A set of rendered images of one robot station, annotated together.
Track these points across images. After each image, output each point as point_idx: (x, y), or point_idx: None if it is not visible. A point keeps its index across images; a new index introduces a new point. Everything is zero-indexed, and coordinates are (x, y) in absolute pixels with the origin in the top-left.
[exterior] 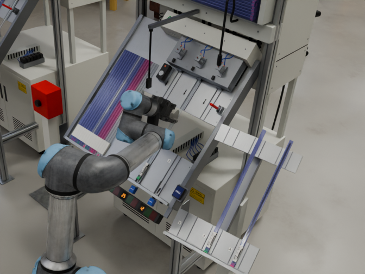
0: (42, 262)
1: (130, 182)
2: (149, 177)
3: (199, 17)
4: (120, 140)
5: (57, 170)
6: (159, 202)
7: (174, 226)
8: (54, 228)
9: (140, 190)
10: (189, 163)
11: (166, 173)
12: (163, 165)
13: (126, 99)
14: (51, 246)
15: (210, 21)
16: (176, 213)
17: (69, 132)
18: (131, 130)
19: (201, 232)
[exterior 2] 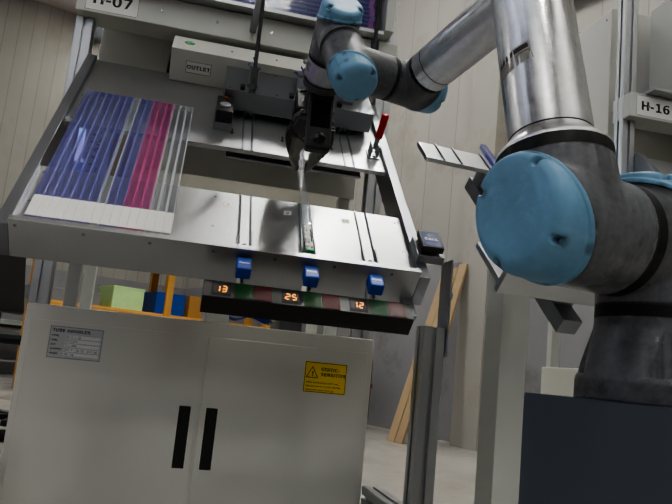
0: (569, 125)
1: (80, 459)
2: (327, 251)
3: (255, 41)
4: (365, 68)
5: None
6: (198, 469)
7: (499, 268)
8: (569, 14)
9: (123, 467)
10: (389, 218)
11: (360, 238)
12: (341, 229)
13: (342, 3)
14: (574, 70)
15: (280, 45)
16: (258, 472)
17: (13, 210)
18: (376, 55)
19: None
